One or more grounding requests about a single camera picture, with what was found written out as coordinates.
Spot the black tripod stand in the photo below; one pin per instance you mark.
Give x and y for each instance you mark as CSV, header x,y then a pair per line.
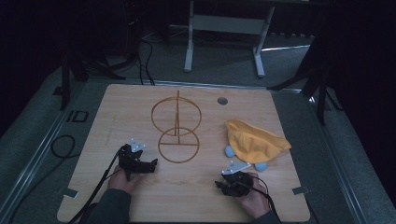
x,y
67,71
317,77

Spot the person's right hand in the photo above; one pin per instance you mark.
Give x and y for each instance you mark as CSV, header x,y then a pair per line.
x,y
257,200

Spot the grey round table grommet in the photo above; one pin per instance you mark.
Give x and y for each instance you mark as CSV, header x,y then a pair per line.
x,y
222,100

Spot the person's left hand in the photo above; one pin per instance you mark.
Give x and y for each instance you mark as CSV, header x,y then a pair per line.
x,y
123,183

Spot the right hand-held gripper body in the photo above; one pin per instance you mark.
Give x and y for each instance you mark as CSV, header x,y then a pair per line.
x,y
238,182

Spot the yellow hat with blue pompoms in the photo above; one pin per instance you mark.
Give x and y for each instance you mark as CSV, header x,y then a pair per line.
x,y
253,141

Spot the grey tape piece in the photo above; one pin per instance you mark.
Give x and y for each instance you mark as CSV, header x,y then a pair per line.
x,y
70,192
300,190

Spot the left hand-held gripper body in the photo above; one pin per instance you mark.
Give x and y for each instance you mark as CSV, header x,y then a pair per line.
x,y
129,160

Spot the white desk frame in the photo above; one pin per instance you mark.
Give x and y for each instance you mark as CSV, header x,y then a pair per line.
x,y
229,24

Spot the metal floor rail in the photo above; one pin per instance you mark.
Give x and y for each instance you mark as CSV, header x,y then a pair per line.
x,y
339,168
31,161

